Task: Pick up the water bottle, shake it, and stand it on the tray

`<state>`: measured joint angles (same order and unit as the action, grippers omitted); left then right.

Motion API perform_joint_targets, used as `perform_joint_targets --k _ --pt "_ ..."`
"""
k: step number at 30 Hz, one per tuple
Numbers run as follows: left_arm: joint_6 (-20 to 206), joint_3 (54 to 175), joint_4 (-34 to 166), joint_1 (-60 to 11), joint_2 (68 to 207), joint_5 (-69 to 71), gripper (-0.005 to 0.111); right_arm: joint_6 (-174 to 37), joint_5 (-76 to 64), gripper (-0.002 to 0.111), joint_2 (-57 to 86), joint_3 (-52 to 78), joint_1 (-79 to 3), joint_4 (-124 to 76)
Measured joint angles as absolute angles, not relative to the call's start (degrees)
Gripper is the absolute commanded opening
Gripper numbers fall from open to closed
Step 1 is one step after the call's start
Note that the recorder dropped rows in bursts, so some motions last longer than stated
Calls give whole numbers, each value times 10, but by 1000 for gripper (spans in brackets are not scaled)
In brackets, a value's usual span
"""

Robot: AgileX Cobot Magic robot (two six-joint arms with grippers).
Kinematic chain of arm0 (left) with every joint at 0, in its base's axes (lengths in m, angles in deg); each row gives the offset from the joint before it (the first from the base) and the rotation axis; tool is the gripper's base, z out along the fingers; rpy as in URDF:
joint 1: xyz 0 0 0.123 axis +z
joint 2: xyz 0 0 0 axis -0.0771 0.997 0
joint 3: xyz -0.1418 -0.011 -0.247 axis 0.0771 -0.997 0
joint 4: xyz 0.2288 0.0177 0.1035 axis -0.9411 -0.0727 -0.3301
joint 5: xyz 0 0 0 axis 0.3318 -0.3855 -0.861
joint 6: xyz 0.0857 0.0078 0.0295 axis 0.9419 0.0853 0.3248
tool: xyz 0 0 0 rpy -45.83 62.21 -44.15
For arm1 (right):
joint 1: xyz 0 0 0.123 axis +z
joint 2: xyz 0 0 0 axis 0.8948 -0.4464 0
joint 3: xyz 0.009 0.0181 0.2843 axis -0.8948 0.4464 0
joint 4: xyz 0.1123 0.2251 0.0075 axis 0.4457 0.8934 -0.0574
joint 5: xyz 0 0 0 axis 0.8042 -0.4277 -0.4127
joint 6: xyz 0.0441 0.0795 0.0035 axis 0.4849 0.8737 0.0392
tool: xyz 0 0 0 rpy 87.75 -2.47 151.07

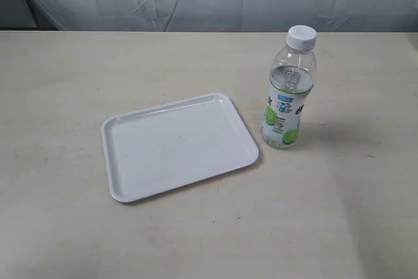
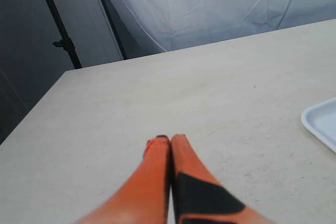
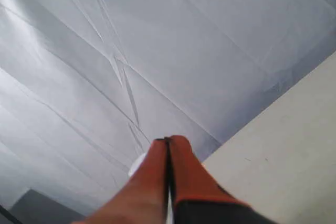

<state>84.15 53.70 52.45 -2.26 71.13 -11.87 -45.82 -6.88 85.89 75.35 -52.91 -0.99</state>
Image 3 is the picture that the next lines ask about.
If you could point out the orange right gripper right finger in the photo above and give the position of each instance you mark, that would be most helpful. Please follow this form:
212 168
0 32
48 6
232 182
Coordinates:
196 195

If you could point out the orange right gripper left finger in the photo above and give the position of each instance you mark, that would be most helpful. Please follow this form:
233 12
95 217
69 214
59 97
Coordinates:
143 199

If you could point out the clear bottle white cap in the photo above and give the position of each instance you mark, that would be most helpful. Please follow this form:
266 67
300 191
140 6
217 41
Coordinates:
136 164

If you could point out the white backdrop cloth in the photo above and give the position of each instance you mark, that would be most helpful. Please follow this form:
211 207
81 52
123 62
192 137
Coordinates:
86 85

